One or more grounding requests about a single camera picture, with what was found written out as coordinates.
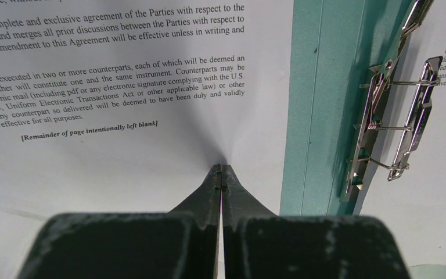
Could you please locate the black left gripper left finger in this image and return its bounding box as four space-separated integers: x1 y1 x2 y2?
18 164 222 278

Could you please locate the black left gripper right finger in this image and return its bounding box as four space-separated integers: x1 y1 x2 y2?
221 165 409 278

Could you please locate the printed white paper sheet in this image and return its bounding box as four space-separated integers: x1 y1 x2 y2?
0 1 293 278

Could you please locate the white paper sheet stack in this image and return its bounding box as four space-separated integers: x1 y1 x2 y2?
355 1 446 266

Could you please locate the metal folder clip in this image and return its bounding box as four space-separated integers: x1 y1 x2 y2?
340 1 443 202

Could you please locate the teal plastic folder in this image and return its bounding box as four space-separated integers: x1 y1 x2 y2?
280 1 413 216

